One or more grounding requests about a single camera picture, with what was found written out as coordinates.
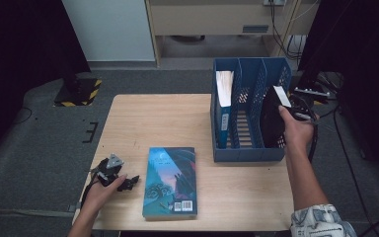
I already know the left hand-held gripper black cable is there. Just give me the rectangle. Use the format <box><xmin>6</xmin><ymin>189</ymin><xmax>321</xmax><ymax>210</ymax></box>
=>
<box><xmin>80</xmin><ymin>167</ymin><xmax>102</xmax><ymax>211</ymax></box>

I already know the person's right patterned sleeve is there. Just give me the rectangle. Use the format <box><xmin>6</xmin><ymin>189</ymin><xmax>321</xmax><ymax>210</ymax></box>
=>
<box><xmin>289</xmin><ymin>203</ymin><xmax>358</xmax><ymax>237</ymax></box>

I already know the black book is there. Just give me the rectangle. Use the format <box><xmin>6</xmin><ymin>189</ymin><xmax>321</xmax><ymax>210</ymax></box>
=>
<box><xmin>260</xmin><ymin>85</ymin><xmax>292</xmax><ymax>149</ymax></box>

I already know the person's left hand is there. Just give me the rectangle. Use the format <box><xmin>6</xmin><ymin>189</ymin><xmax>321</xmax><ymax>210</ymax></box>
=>
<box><xmin>82</xmin><ymin>174</ymin><xmax>127</xmax><ymax>220</ymax></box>

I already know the right hand-held gripper black cable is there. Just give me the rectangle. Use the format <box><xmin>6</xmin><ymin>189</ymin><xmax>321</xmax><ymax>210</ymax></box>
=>
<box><xmin>306</xmin><ymin>120</ymin><xmax>320</xmax><ymax>164</ymax></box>

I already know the grey cabinet label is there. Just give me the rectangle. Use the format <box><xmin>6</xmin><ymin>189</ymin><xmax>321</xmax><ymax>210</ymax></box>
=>
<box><xmin>242</xmin><ymin>24</ymin><xmax>270</xmax><ymax>35</ymax></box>

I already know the person's right hand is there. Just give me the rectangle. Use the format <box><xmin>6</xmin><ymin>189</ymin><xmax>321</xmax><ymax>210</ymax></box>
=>
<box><xmin>277</xmin><ymin>105</ymin><xmax>321</xmax><ymax>153</ymax></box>

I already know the teal illustrated book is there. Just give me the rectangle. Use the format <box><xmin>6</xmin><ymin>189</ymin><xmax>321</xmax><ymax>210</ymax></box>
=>
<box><xmin>141</xmin><ymin>146</ymin><xmax>198</xmax><ymax>220</ymax></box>

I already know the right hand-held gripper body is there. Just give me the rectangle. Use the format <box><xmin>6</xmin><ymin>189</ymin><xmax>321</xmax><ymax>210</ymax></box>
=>
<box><xmin>289</xmin><ymin>87</ymin><xmax>331</xmax><ymax>122</ymax></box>

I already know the hand-held gripper black cable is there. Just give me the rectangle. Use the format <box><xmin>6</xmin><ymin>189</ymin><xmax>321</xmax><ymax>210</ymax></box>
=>
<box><xmin>80</xmin><ymin>167</ymin><xmax>102</xmax><ymax>211</ymax></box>
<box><xmin>306</xmin><ymin>120</ymin><xmax>320</xmax><ymax>164</ymax></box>

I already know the blue plastic file rack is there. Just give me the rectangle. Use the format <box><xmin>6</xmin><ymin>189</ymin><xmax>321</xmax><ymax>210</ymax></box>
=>
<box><xmin>210</xmin><ymin>57</ymin><xmax>293</xmax><ymax>163</ymax></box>

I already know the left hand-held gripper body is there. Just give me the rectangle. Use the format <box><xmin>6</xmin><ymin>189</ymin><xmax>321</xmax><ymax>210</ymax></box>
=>
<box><xmin>94</xmin><ymin>153</ymin><xmax>127</xmax><ymax>188</ymax></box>

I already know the white panel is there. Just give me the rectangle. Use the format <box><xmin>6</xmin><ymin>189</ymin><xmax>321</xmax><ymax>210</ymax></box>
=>
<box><xmin>60</xmin><ymin>0</ymin><xmax>156</xmax><ymax>62</ymax></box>

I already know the black curtain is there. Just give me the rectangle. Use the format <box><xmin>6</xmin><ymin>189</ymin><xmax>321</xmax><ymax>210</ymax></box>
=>
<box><xmin>297</xmin><ymin>0</ymin><xmax>379</xmax><ymax>187</ymax></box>
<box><xmin>0</xmin><ymin>0</ymin><xmax>92</xmax><ymax>166</ymax></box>

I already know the beige wooden cabinet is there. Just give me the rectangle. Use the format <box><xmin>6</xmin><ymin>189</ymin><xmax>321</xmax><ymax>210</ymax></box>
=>
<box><xmin>144</xmin><ymin>0</ymin><xmax>320</xmax><ymax>68</ymax></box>

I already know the bundle of hanging cables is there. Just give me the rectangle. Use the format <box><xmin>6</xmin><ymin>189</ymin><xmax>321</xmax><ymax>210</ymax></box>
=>
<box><xmin>268</xmin><ymin>0</ymin><xmax>320</xmax><ymax>62</ymax></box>

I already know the bright blue book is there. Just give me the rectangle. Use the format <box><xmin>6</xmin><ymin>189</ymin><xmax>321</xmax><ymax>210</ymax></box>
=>
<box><xmin>215</xmin><ymin>69</ymin><xmax>235</xmax><ymax>150</ymax></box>

